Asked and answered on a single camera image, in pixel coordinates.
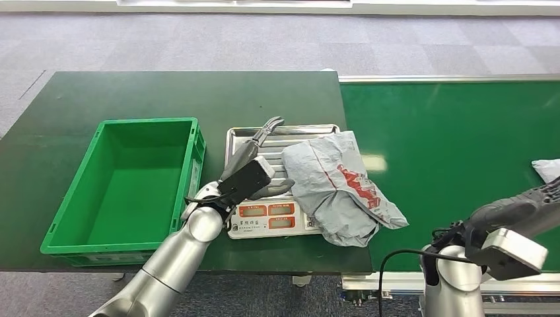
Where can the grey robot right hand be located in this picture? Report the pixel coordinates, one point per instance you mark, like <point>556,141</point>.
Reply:
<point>503,212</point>

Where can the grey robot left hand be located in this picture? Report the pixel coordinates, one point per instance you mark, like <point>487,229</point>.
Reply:
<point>240,159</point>

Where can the grey mailer package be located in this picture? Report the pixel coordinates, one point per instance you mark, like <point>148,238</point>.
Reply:
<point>332,197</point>

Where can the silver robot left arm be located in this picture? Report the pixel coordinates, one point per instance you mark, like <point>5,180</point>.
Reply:
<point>175,262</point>

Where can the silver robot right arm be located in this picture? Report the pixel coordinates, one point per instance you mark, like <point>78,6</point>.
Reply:
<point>455,288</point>

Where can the green conveyor belt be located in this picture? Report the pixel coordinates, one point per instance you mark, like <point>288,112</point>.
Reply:
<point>437,131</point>

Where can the steel scale tray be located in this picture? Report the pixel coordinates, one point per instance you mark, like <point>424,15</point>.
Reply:
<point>245,140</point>

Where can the grey mailer with seam line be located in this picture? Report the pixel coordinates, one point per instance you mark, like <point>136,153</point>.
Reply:
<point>549,169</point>

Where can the white electronic scale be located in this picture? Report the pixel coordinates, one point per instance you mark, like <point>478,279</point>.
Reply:
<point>256,232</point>

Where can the green plastic crate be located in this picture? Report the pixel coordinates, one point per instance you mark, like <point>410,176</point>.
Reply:
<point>131,197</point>

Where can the white table caster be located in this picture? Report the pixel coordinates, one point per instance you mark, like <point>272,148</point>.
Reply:
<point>117,277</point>
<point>302,281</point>

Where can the white window sill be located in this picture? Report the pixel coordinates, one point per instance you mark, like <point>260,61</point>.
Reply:
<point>393,9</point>

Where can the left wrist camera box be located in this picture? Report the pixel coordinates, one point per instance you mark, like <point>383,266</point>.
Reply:
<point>243,179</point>

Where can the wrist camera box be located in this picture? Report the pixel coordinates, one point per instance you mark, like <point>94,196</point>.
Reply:
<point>243,179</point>
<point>512,256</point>

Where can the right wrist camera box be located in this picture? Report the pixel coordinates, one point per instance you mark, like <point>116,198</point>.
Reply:
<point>512,256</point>

